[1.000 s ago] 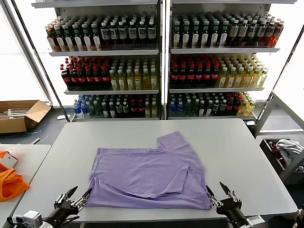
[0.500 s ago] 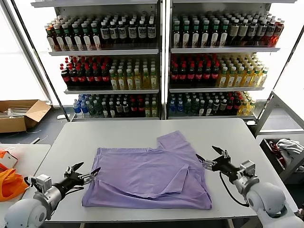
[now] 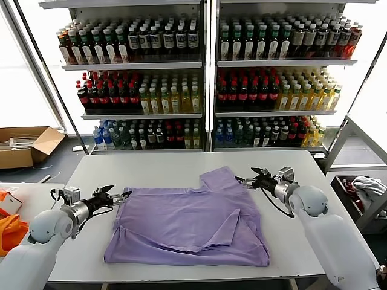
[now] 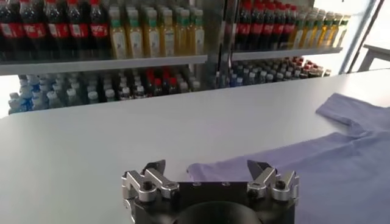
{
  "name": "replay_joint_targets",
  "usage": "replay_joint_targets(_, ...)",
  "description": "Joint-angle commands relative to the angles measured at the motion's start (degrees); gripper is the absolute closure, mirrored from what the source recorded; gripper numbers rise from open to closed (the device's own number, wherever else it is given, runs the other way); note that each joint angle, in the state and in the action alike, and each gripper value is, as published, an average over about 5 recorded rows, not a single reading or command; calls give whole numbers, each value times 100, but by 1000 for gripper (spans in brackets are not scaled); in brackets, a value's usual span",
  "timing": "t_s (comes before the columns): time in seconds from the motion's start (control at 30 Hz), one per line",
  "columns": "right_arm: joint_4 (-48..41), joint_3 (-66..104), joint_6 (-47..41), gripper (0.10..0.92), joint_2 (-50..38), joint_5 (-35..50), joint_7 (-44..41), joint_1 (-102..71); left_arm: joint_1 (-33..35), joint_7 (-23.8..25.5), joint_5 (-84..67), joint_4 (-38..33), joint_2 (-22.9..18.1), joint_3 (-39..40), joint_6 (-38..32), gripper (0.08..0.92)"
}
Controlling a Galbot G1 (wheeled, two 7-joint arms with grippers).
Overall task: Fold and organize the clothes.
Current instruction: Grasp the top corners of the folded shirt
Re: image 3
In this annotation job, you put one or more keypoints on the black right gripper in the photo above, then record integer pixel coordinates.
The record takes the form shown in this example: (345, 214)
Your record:
(266, 183)

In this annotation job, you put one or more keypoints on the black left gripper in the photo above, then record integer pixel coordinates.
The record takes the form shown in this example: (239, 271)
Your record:
(101, 204)

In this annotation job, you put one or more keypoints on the purple printed t-shirt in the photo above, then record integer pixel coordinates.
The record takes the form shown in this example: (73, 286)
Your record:
(181, 220)

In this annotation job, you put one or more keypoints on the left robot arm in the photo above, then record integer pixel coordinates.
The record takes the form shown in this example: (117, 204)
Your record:
(45, 226)

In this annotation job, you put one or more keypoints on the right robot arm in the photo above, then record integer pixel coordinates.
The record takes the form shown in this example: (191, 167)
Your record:
(311, 201)

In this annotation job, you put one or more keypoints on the tea bottle green white label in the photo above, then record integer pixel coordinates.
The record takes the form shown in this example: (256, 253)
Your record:
(224, 44)
(88, 53)
(261, 44)
(257, 137)
(284, 44)
(236, 44)
(248, 44)
(123, 53)
(64, 52)
(273, 44)
(111, 53)
(76, 53)
(266, 137)
(99, 53)

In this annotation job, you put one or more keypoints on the green label water bottle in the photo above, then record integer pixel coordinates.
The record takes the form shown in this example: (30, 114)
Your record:
(116, 139)
(248, 136)
(239, 136)
(124, 139)

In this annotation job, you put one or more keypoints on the dark drink bottle white label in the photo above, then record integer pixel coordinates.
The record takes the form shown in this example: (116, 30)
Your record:
(168, 40)
(193, 40)
(155, 41)
(133, 139)
(145, 41)
(332, 38)
(275, 136)
(284, 136)
(151, 139)
(134, 41)
(160, 138)
(142, 139)
(321, 40)
(180, 40)

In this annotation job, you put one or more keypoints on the blue label water bottle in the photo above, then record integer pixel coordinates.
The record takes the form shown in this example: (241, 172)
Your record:
(219, 137)
(229, 137)
(108, 139)
(98, 138)

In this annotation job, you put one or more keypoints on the cola bottle red cap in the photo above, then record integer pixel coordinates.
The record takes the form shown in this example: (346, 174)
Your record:
(82, 99)
(123, 99)
(134, 99)
(232, 96)
(170, 138)
(180, 138)
(273, 96)
(301, 134)
(263, 96)
(242, 96)
(253, 96)
(222, 96)
(102, 99)
(113, 99)
(293, 135)
(92, 99)

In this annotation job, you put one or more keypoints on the short white floor strip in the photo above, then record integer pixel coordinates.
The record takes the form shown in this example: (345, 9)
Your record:
(46, 178)

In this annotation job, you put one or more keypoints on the small white floor object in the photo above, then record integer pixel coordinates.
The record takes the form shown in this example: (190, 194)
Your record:
(318, 155)

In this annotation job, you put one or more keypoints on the yellow juice bottle green label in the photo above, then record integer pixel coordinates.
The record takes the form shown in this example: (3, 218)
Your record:
(310, 137)
(196, 139)
(284, 100)
(175, 103)
(165, 103)
(186, 103)
(315, 100)
(319, 137)
(188, 139)
(155, 103)
(304, 100)
(325, 100)
(196, 103)
(294, 100)
(145, 103)
(335, 100)

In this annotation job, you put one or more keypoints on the dark grey storage bin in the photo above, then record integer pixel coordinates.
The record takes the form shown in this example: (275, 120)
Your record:
(344, 195)

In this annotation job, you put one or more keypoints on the open brown cardboard box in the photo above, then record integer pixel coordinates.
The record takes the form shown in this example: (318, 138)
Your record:
(18, 158)

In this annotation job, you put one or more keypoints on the small orange white carton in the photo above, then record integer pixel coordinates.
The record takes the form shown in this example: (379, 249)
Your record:
(10, 202)

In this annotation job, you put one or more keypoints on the orange fabric bag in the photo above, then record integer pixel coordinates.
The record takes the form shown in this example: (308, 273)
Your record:
(12, 229)

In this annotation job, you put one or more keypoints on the white strips bundle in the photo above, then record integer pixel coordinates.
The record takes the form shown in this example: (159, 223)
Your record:
(21, 141)

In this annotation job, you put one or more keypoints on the red patterned garment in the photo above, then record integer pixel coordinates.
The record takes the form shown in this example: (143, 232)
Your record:
(358, 204)

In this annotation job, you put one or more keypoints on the white crumpled garment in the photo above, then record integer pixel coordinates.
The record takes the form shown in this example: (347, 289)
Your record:
(369, 188)

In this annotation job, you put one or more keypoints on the grey metal shelving unit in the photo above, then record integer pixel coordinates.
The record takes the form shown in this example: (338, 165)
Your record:
(284, 63)
(133, 66)

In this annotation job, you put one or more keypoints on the dark bottle beige label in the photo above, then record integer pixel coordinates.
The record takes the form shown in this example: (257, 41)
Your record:
(297, 40)
(309, 40)

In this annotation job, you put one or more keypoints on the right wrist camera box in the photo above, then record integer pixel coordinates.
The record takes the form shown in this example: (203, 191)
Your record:
(286, 173)

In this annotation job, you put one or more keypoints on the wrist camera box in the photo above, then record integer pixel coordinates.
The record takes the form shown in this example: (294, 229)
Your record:
(72, 194)
(286, 173)

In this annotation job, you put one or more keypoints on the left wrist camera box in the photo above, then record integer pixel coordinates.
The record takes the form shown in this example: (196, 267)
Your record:
(72, 194)

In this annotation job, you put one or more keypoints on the slanted grey metal post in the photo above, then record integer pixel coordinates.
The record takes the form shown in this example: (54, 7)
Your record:
(78, 139)

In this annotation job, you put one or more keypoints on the grey metal frame table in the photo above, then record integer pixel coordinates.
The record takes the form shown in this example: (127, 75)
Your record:
(338, 141)

